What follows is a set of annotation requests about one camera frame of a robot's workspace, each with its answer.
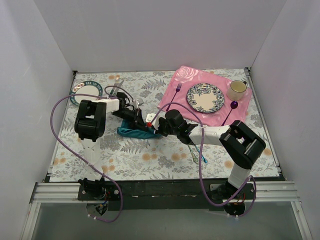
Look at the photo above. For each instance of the teal cloth napkin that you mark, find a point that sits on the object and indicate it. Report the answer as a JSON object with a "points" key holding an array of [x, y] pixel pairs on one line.
{"points": [[127, 131]]}

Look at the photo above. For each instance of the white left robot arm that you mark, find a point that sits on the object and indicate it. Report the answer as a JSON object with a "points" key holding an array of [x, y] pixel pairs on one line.
{"points": [[90, 124]]}

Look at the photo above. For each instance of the green rimmed white plate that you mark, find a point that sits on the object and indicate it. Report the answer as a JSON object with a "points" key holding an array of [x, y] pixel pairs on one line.
{"points": [[85, 87]]}

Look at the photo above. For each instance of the green handled fork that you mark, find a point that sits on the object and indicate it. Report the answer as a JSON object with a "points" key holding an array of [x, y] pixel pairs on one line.
{"points": [[117, 81]]}

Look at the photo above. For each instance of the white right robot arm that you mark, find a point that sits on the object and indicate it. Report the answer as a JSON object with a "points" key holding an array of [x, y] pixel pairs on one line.
{"points": [[242, 144]]}

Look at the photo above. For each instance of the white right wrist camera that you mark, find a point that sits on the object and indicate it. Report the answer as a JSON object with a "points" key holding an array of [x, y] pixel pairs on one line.
{"points": [[152, 120]]}

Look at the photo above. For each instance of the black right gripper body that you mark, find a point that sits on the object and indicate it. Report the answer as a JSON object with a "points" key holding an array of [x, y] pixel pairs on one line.
{"points": [[162, 126]]}

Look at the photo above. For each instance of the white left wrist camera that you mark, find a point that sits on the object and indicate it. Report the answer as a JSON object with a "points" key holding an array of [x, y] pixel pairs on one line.
{"points": [[137, 102]]}

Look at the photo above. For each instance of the blue floral white plate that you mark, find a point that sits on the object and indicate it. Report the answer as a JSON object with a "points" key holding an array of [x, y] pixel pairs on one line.
{"points": [[205, 98]]}

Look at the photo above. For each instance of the iridescent gold spoon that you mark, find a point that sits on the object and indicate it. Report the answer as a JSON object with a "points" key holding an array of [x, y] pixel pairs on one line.
{"points": [[194, 158]]}

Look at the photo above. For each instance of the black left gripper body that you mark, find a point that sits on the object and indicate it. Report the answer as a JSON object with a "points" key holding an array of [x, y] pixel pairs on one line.
{"points": [[137, 120]]}

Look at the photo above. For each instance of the iridescent blue fork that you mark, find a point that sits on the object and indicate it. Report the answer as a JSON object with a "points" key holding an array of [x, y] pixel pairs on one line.
{"points": [[202, 157]]}

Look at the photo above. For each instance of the pink floral placemat cloth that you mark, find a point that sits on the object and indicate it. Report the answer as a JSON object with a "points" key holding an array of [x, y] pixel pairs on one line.
{"points": [[189, 76]]}

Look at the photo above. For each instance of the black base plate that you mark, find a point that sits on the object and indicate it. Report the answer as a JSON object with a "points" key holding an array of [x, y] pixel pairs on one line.
{"points": [[138, 194]]}

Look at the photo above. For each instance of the purple metallic fork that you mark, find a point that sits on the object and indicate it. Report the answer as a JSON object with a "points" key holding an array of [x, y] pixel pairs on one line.
{"points": [[178, 88]]}

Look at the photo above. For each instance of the cream ceramic mug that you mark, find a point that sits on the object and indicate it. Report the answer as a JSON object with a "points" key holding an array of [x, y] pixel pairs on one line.
{"points": [[237, 90]]}

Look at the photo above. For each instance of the green handled knife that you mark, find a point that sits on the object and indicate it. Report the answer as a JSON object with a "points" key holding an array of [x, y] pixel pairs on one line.
{"points": [[117, 87]]}

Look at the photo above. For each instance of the purple metallic spoon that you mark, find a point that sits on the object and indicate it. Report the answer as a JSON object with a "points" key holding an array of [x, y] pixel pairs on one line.
{"points": [[233, 105]]}

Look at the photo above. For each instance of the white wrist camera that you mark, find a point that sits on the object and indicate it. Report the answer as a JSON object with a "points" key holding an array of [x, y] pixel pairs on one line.
{"points": [[152, 120], [137, 102]]}

